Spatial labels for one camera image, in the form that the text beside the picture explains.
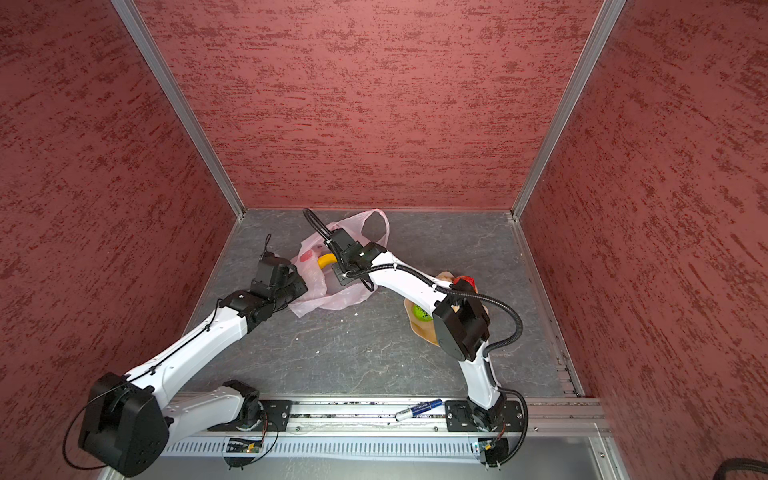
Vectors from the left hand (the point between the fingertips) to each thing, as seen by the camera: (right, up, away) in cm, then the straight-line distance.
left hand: (304, 286), depth 85 cm
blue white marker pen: (+30, -30, -11) cm, 44 cm away
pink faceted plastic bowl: (+36, -13, +1) cm, 38 cm away
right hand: (+12, +4, +2) cm, 13 cm away
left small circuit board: (-11, -38, -14) cm, 42 cm away
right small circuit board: (+50, -37, -15) cm, 64 cm away
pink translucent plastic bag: (+6, -1, +1) cm, 6 cm away
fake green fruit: (+34, -8, 0) cm, 35 cm away
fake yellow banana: (+6, +8, +5) cm, 11 cm away
